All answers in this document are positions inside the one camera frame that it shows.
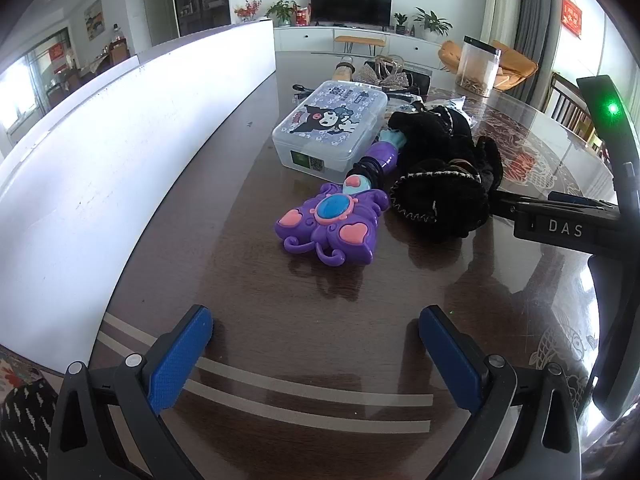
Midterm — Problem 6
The clear jar with black lid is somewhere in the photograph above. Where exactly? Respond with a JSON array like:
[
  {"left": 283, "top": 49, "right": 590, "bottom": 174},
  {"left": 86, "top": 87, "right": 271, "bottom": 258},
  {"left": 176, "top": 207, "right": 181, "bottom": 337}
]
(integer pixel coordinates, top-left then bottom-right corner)
[{"left": 455, "top": 35, "right": 502, "bottom": 98}]

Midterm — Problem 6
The red wall hanging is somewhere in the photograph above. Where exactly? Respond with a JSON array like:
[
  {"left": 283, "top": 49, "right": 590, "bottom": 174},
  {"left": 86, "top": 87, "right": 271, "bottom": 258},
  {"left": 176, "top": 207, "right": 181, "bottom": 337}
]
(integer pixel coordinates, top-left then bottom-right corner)
[{"left": 561, "top": 0, "right": 585, "bottom": 38}]

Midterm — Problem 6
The grey and white curtain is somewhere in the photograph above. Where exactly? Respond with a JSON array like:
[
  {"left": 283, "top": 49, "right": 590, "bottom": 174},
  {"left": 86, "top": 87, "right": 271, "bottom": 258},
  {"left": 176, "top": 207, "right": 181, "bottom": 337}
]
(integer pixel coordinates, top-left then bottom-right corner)
[{"left": 484, "top": 0, "right": 565, "bottom": 111}]

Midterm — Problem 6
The silver sequin bow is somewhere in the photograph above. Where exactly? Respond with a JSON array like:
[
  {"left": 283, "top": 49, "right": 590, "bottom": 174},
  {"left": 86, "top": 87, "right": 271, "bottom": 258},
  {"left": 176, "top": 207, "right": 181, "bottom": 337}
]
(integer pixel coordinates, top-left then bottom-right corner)
[{"left": 352, "top": 57, "right": 413, "bottom": 92}]

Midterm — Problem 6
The black cardboard box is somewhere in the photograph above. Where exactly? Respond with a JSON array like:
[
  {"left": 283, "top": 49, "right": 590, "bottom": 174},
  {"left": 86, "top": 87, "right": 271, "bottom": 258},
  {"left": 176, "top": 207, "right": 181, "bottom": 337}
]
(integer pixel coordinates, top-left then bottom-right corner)
[{"left": 405, "top": 62, "right": 432, "bottom": 96}]

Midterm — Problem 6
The red flower arrangement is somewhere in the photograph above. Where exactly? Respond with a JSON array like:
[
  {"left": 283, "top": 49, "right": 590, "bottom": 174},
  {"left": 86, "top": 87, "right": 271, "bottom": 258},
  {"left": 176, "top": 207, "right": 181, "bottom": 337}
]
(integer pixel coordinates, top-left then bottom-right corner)
[{"left": 234, "top": 0, "right": 263, "bottom": 23}]

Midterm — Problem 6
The clear cartoon print storage box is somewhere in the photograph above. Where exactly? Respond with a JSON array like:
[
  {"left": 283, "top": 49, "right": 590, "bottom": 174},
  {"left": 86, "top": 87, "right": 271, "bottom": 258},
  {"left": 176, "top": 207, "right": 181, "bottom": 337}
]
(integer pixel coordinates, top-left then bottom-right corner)
[{"left": 271, "top": 80, "right": 388, "bottom": 177}]

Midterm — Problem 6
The long white board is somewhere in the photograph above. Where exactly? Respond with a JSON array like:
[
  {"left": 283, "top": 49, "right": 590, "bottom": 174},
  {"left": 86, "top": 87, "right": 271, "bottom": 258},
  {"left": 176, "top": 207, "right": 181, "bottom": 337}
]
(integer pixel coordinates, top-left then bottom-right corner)
[{"left": 0, "top": 17, "right": 277, "bottom": 375}]

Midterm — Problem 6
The white television cabinet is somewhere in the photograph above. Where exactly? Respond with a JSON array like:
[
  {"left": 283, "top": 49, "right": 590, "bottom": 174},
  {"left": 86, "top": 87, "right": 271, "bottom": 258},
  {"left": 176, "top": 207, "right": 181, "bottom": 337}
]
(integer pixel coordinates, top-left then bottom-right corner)
[{"left": 274, "top": 25, "right": 466, "bottom": 71}]

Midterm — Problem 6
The purple butterfly toy wand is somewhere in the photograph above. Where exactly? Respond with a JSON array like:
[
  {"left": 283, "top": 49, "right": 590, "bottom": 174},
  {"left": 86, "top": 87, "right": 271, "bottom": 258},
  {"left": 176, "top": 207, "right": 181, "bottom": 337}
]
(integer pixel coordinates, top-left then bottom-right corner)
[{"left": 273, "top": 127, "right": 408, "bottom": 267}]

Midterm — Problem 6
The black fuzzy cloth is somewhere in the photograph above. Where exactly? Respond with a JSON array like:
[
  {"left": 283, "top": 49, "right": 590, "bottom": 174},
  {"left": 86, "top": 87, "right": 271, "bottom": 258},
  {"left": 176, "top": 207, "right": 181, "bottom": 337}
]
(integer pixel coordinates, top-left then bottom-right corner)
[{"left": 387, "top": 102, "right": 505, "bottom": 241}]

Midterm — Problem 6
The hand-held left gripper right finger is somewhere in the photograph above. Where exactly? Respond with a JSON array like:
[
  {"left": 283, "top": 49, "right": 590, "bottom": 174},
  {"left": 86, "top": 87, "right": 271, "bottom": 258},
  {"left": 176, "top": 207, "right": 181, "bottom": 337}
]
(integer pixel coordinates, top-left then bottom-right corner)
[{"left": 418, "top": 305, "right": 596, "bottom": 480}]

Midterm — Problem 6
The patterned cloth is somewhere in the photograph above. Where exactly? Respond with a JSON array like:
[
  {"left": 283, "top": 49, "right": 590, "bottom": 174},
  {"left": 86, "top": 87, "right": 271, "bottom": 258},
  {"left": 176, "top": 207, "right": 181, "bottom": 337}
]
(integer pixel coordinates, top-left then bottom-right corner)
[{"left": 0, "top": 350, "right": 62, "bottom": 480}]

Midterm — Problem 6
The long wooden tool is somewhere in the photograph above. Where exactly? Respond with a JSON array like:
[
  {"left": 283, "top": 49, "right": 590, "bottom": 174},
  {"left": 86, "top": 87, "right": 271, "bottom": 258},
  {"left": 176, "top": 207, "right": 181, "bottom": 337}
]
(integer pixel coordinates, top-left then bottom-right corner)
[{"left": 332, "top": 56, "right": 357, "bottom": 82}]

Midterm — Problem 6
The orange lounge chair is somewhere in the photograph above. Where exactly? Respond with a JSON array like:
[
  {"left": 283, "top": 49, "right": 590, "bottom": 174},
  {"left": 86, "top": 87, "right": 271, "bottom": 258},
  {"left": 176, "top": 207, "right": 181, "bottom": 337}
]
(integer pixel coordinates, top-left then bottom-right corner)
[{"left": 439, "top": 40, "right": 540, "bottom": 92}]

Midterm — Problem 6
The white door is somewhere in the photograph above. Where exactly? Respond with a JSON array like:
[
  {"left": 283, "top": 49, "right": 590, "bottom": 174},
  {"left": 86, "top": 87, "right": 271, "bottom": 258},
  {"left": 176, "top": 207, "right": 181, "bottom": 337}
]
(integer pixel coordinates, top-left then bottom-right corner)
[{"left": 141, "top": 0, "right": 168, "bottom": 48}]

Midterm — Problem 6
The large leafy potted plant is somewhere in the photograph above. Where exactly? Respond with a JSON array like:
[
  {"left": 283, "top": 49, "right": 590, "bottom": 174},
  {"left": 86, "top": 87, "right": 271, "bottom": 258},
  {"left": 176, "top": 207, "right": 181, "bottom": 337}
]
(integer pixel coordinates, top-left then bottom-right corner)
[{"left": 414, "top": 7, "right": 453, "bottom": 43}]

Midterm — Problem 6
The wooden bench with metal legs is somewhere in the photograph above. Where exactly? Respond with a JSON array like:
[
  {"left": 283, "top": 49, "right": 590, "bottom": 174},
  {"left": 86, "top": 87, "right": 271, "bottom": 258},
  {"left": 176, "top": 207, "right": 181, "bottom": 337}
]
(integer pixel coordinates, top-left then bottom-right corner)
[{"left": 334, "top": 35, "right": 387, "bottom": 58}]

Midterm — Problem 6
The dark wooden chair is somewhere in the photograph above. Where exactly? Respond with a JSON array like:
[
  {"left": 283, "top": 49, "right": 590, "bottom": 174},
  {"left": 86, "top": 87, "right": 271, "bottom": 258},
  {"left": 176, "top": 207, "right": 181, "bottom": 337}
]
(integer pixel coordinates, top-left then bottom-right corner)
[{"left": 547, "top": 72, "right": 608, "bottom": 153}]

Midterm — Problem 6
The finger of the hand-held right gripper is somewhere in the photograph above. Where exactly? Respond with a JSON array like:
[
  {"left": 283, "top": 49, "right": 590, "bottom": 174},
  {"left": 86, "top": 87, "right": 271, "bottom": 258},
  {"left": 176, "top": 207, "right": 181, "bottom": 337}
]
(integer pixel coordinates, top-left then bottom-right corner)
[
  {"left": 491, "top": 191, "right": 523, "bottom": 221},
  {"left": 547, "top": 190, "right": 618, "bottom": 207}
]

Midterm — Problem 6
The framed wall painting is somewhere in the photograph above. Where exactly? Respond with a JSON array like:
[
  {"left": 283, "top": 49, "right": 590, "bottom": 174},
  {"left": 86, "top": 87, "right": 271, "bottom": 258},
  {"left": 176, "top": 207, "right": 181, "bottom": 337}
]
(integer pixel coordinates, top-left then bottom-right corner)
[{"left": 84, "top": 0, "right": 105, "bottom": 41}]

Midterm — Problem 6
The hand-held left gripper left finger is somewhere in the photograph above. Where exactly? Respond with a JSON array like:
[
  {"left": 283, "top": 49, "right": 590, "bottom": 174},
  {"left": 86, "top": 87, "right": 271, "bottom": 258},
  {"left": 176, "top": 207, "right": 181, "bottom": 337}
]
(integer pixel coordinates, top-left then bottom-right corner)
[{"left": 46, "top": 304, "right": 216, "bottom": 480}]

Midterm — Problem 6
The black television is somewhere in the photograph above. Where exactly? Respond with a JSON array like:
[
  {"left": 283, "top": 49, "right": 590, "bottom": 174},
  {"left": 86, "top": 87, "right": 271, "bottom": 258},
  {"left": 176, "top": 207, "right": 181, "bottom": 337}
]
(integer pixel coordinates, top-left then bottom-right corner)
[{"left": 310, "top": 0, "right": 393, "bottom": 28}]

